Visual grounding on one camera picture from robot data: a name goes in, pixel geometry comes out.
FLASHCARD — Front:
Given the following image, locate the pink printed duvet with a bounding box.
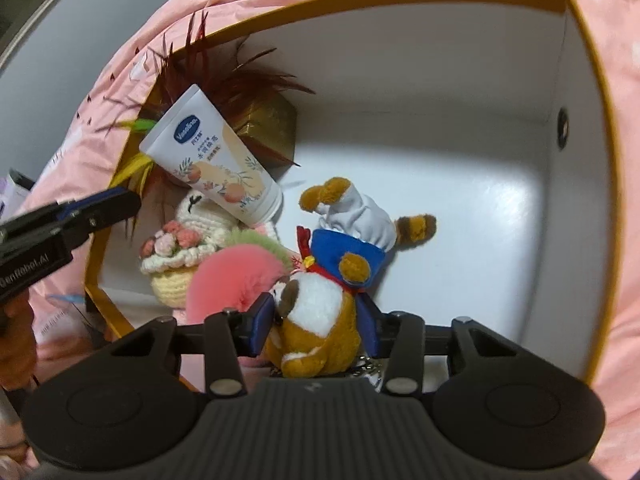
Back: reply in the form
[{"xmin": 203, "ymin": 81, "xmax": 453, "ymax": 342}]
[{"xmin": 15, "ymin": 0, "xmax": 640, "ymax": 471}]

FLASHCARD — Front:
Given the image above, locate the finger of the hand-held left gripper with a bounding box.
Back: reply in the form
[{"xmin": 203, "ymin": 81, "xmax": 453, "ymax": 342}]
[{"xmin": 56, "ymin": 186, "xmax": 143, "ymax": 233}]

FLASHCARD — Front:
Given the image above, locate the white purple carton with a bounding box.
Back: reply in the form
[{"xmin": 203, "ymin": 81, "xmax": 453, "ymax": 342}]
[{"xmin": 0, "ymin": 169, "xmax": 36, "ymax": 222}]

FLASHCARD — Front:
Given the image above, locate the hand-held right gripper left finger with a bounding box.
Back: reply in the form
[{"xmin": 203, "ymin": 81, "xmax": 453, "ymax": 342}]
[{"xmin": 117, "ymin": 292, "xmax": 275, "ymax": 400}]

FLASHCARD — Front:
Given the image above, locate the small brown box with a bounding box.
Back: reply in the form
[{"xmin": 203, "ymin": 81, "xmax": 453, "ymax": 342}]
[{"xmin": 235, "ymin": 92, "xmax": 299, "ymax": 167}]

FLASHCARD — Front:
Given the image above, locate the pink green peach plush keychain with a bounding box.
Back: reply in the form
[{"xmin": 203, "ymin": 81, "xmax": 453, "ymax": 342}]
[{"xmin": 185, "ymin": 232, "xmax": 297, "ymax": 330}]

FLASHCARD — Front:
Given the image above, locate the pink plastic packet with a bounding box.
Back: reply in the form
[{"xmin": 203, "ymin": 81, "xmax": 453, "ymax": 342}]
[{"xmin": 30, "ymin": 280, "xmax": 108, "ymax": 361}]

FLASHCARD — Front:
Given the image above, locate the orange cardboard box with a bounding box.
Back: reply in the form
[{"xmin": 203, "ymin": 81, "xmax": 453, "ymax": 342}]
[{"xmin": 82, "ymin": 0, "xmax": 623, "ymax": 396}]

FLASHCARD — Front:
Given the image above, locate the person's left hand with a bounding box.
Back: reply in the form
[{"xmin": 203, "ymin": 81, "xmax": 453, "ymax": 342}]
[{"xmin": 0, "ymin": 292, "xmax": 38, "ymax": 391}]

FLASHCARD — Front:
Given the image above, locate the brown plush bear keychain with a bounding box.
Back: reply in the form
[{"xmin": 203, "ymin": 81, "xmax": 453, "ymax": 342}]
[{"xmin": 265, "ymin": 176, "xmax": 437, "ymax": 386}]

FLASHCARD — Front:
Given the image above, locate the crochet bunny flower basket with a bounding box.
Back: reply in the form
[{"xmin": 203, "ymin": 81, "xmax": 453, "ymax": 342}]
[{"xmin": 139, "ymin": 190, "xmax": 279, "ymax": 308}]

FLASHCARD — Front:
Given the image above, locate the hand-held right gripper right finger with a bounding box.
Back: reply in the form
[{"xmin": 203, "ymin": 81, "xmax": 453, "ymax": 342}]
[{"xmin": 357, "ymin": 292, "xmax": 518, "ymax": 396}]

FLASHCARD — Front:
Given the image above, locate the white lotion tube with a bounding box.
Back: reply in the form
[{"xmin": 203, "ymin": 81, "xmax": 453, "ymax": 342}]
[{"xmin": 139, "ymin": 84, "xmax": 284, "ymax": 226}]

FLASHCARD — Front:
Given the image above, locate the dark red feather toy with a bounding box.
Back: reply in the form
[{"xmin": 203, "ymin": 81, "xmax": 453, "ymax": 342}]
[{"xmin": 92, "ymin": 12, "xmax": 316, "ymax": 241}]

